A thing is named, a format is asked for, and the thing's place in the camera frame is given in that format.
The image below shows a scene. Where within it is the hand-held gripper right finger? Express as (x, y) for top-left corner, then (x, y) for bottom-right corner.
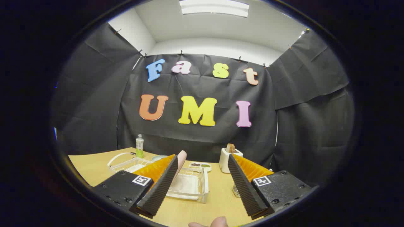
(228, 154), (313, 220)

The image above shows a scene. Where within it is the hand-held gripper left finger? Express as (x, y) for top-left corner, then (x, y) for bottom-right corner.
(92, 154), (179, 218)

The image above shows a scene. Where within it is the pink plate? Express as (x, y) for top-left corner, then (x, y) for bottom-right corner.
(172, 150), (187, 183)

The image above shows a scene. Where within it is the white wire dish rack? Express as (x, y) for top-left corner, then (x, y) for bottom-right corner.
(107, 152), (209, 204)

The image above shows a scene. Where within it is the cream toaster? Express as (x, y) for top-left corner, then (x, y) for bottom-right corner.
(219, 148), (243, 173)

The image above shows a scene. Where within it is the clear bottle with green liquid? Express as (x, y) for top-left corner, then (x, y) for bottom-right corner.
(136, 134), (145, 159)

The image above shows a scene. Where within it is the white divided snack tray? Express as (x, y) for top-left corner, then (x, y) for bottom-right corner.
(189, 161), (212, 172)

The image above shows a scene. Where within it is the ceiling light panel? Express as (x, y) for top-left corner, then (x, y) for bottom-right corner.
(179, 0), (250, 18)

